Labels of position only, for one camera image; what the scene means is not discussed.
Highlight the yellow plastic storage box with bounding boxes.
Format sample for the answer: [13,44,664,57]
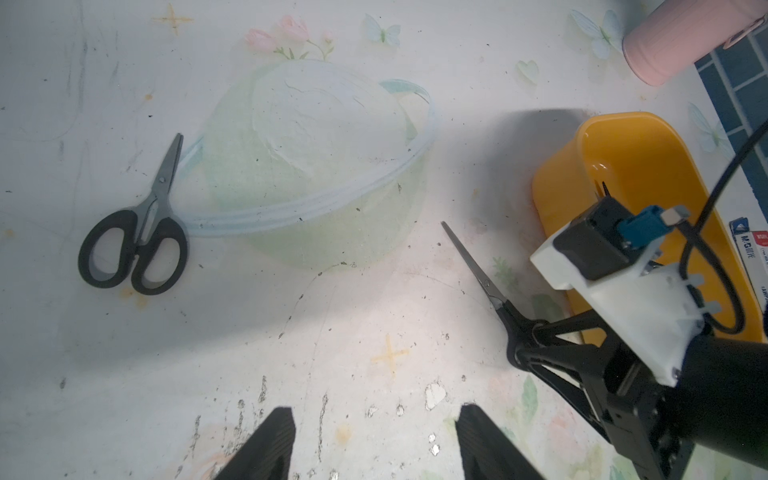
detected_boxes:
[532,112,767,344]

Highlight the pink pen holder cup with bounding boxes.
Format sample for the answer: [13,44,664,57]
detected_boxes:
[622,0,767,86]

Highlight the thin black scissors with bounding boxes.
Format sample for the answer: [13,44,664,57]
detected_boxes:
[441,221,536,371]

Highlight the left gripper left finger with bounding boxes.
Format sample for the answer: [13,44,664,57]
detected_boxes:
[215,407,296,480]

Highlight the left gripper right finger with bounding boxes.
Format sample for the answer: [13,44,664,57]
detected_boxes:
[455,404,544,480]

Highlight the floral table mat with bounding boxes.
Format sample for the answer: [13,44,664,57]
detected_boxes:
[1,1,767,479]

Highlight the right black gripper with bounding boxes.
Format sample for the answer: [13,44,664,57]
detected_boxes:
[506,308,767,479]

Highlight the small black scissors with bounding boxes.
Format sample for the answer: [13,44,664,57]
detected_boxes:
[77,133,189,296]

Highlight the pencil box white blue red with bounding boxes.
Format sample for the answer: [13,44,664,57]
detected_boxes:
[729,217,768,312]

